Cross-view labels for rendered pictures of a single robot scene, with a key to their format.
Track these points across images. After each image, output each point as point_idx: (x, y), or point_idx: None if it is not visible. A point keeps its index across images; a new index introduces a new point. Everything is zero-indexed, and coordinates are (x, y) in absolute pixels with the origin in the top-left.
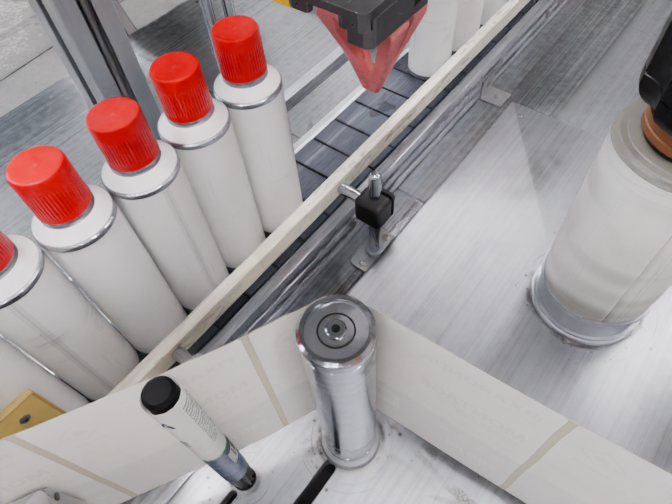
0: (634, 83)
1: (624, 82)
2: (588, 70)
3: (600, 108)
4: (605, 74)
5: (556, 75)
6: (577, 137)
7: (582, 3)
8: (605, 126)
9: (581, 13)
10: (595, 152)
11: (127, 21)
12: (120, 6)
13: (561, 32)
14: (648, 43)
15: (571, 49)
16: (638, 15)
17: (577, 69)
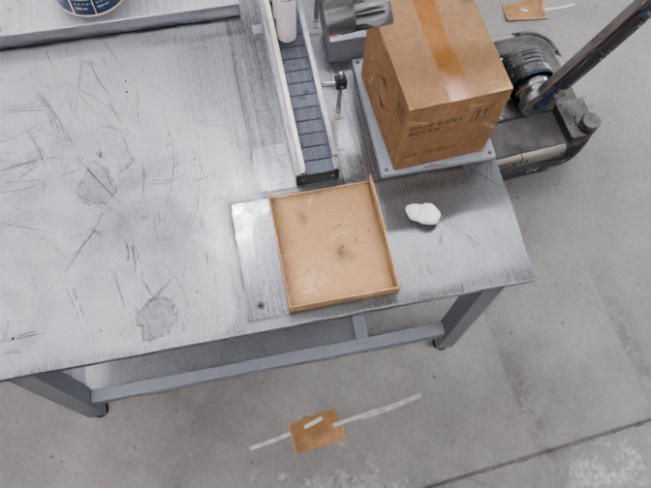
0: (215, 73)
1: (219, 71)
2: (236, 68)
3: (218, 51)
4: (229, 71)
5: (246, 56)
6: (206, 3)
7: (272, 109)
8: (210, 44)
9: (266, 102)
10: (198, 1)
11: (576, 59)
12: (585, 53)
13: (264, 83)
14: (226, 102)
15: (252, 76)
16: (243, 118)
17: (241, 66)
